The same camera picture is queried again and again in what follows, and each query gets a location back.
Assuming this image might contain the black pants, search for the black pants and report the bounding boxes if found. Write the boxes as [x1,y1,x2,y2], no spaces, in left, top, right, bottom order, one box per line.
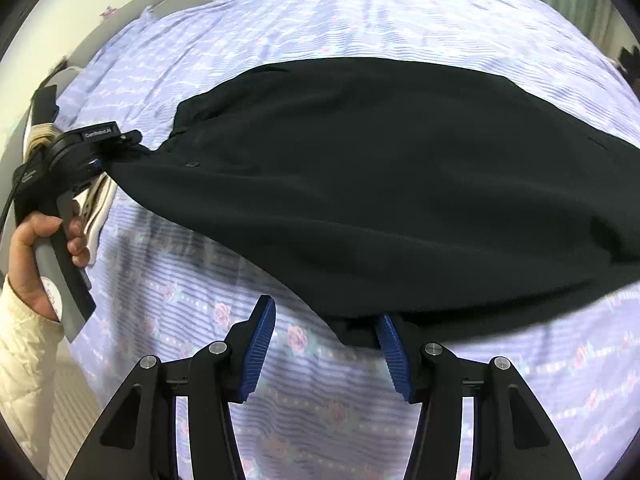
[105,58,639,348]

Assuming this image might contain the left hand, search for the left hand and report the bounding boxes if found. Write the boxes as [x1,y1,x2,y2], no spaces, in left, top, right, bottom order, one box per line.
[6,202,90,322]

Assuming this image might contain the folded cream garment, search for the folded cream garment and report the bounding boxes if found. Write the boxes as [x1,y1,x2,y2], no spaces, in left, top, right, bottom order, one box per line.
[81,174,117,266]

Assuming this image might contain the purple floral bed sheet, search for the purple floral bed sheet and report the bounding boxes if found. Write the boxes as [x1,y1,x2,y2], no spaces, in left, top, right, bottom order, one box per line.
[58,0,639,479]

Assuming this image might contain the cream quilted left sleeve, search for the cream quilted left sleeve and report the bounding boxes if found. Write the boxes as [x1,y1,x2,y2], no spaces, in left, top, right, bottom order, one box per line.
[1,282,63,474]

